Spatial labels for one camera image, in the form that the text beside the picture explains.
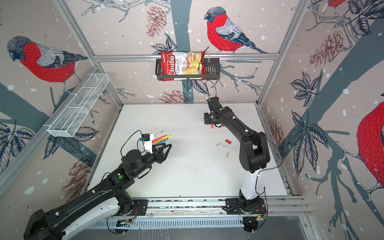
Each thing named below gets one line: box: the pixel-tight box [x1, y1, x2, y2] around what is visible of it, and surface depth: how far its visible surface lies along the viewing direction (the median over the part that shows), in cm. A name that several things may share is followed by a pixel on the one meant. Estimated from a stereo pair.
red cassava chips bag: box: [161, 50, 208, 82], surface depth 90 cm
